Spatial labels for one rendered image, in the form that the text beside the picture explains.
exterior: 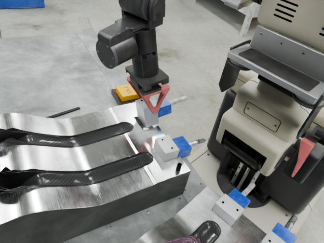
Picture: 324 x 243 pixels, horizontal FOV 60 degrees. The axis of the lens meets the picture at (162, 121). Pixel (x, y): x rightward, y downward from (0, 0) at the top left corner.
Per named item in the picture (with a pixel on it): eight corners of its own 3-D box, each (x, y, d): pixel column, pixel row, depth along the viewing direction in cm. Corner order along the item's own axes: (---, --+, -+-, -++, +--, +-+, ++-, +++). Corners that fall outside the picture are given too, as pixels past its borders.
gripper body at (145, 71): (143, 93, 60) (139, 61, 55) (125, 74, 67) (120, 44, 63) (170, 84, 62) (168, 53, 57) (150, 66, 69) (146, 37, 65)
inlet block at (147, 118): (181, 101, 77) (181, 84, 74) (191, 110, 74) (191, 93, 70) (137, 117, 73) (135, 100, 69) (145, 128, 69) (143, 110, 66)
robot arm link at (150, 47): (160, 19, 56) (141, 14, 59) (135, 30, 53) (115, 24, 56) (162, 51, 61) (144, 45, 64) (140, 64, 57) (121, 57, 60)
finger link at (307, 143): (316, 198, 47) (353, 153, 44) (277, 172, 50) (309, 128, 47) (320, 189, 52) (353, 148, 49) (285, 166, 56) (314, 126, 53)
